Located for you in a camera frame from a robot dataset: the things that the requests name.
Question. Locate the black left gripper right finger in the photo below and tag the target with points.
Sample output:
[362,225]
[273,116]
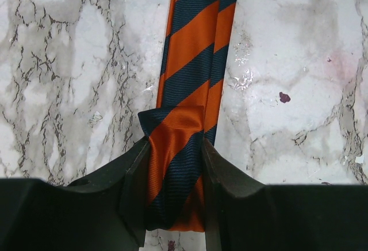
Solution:
[244,214]

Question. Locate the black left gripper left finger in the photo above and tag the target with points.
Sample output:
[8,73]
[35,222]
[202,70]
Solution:
[103,210]

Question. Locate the orange navy striped tie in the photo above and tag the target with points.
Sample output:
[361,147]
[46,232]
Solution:
[187,109]

